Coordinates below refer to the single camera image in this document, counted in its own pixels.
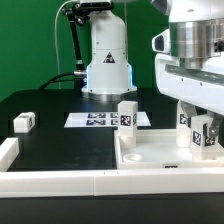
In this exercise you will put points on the white marker sheet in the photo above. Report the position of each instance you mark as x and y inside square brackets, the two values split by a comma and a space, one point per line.
[92, 119]

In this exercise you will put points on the white front fence bar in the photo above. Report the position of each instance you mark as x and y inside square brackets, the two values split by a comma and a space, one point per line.
[111, 182]

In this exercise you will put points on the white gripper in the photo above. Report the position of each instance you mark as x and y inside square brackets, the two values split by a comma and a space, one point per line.
[203, 88]

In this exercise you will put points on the white square table top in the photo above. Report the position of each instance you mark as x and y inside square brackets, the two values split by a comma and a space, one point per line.
[156, 149]

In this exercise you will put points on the white fence bar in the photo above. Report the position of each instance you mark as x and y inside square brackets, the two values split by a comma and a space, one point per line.
[111, 182]
[9, 150]

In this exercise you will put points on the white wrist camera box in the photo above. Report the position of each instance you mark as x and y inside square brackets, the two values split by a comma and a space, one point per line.
[161, 42]

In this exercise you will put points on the white left fence bar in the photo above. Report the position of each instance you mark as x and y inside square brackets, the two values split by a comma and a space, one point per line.
[9, 150]

